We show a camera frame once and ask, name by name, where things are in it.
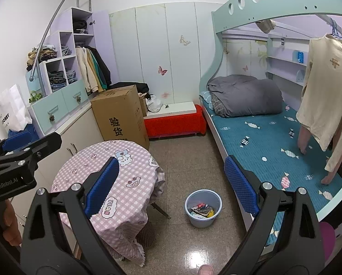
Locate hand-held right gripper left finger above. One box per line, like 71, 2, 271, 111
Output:
20, 157, 126, 275

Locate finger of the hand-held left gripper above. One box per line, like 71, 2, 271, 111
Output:
0, 130, 39, 157
0, 132, 63, 167

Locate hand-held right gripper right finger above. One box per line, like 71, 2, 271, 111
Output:
217, 155, 325, 275

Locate light blue plastic bucket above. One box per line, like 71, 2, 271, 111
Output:
184, 190, 222, 229

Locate pile of wrappers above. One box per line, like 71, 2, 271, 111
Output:
190, 203, 215, 218

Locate person's left hand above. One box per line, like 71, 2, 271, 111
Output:
0, 198, 22, 247

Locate white low cabinet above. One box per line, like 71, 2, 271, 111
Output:
13, 102, 105, 230

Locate white paper bag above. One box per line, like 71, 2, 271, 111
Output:
0, 84, 33, 134

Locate pink checkered tablecloth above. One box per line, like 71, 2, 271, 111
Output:
51, 140, 166, 265

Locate green plant decoration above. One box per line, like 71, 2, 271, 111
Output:
28, 90, 42, 104

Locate teal candy print bedsheet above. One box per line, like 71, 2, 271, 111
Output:
201, 92, 342, 253

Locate metal table leg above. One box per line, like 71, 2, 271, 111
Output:
150, 202, 171, 220

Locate dark folded clothes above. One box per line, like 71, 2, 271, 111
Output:
47, 70, 67, 92

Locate large cardboard box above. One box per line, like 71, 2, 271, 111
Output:
90, 85, 150, 149

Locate pink hanging garment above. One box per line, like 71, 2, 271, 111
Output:
297, 123, 342, 185

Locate cream hanging jacket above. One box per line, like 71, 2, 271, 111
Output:
75, 47, 98, 94

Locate green hanging jacket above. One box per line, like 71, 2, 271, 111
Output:
88, 49, 107, 91

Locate pile of beige clothes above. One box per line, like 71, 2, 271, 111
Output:
26, 44, 58, 71

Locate small cardboard box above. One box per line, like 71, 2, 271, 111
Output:
139, 95, 149, 117

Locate red covered bench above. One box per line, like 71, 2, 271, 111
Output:
144, 104, 207, 140

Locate grey duvet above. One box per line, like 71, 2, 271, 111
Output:
207, 74, 283, 118

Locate blue checked pillow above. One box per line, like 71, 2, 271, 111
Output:
201, 91, 214, 111

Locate white plastic bag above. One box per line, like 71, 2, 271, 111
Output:
146, 94, 163, 113

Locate black hanging jacket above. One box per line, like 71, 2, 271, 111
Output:
86, 46, 112, 89

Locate white board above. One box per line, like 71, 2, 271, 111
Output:
146, 102, 197, 117

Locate black clothes heap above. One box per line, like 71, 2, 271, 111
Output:
106, 82, 150, 95

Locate pink stool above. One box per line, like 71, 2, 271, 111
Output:
320, 222, 336, 261

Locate purple shelf unit teal drawers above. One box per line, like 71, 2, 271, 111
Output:
25, 8, 112, 136

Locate grey metal handrail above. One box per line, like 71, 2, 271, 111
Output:
29, 0, 94, 81

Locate black folded clothes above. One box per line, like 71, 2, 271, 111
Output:
73, 19, 88, 34

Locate beige hanging sweater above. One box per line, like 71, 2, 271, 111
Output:
295, 34, 342, 172

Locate white wardrobe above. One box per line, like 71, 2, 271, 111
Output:
109, 2, 226, 106

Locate beige hanging hat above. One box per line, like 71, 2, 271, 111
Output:
256, 19, 276, 34

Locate clothes hanger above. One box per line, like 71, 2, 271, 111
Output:
327, 20, 342, 49

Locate teal bunk bed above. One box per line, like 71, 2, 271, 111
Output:
199, 0, 342, 235

